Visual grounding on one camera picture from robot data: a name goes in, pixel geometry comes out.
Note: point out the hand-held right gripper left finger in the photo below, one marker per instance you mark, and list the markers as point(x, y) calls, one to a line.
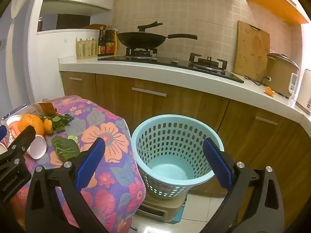
point(91, 162)

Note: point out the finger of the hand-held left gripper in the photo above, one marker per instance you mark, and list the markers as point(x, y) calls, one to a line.
point(24, 138)
point(2, 133)

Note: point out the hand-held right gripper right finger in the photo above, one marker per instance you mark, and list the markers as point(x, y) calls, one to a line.
point(217, 165)

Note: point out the green bok choy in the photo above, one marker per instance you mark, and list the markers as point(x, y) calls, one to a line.
point(64, 148)

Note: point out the light blue plastic basket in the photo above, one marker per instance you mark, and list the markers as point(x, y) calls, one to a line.
point(170, 170)

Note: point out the paper cup red print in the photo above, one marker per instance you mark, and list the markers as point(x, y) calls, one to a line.
point(14, 126)

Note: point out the large orange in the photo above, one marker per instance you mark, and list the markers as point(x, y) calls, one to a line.
point(30, 123)

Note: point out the white paper cup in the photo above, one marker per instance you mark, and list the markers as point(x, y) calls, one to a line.
point(37, 148)

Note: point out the white blue paper packet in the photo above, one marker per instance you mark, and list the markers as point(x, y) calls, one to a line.
point(14, 110)

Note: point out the small orange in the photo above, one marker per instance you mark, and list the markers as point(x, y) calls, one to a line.
point(47, 126)

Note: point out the floral tablecloth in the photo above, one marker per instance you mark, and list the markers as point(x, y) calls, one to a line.
point(109, 138)

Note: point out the bunch of green leaves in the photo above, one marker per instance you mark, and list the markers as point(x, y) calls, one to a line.
point(59, 123)

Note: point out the brown paper wrapper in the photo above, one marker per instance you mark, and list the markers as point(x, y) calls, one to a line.
point(47, 108)

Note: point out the beige plastic stool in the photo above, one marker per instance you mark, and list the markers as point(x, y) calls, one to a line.
point(165, 206)

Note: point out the wide wooden cabinet door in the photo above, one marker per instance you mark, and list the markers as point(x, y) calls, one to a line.
point(116, 97)

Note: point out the narrow wooden cabinet door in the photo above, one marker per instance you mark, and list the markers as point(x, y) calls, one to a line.
point(77, 89)

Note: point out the orange peel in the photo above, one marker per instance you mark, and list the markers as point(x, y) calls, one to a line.
point(269, 91)

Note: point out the black burner grate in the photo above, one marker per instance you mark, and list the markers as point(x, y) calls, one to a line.
point(209, 62)
point(136, 51)

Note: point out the pot with glass lid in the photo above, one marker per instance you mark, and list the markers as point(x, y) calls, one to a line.
point(279, 77)

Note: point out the beige utensil basket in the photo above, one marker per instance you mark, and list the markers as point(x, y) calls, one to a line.
point(87, 49)

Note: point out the black glass gas stove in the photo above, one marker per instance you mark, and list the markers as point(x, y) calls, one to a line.
point(170, 62)

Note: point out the small dark bottle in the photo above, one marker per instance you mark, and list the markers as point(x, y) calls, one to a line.
point(40, 25)

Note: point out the white appliance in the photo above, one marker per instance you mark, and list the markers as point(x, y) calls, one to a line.
point(305, 89)

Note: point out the dark soy sauce bottle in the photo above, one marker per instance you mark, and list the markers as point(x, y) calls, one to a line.
point(101, 43)

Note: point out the wooden cutting board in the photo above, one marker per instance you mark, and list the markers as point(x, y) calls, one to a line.
point(252, 51)

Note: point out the brown sauce jug red label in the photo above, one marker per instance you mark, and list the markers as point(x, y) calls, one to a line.
point(110, 43)

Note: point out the yellow bottle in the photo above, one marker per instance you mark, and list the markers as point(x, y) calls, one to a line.
point(116, 43)

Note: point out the black wok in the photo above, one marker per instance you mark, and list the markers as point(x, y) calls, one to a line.
point(141, 40)

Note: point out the orange upper cabinet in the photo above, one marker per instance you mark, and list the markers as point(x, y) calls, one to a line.
point(274, 2)

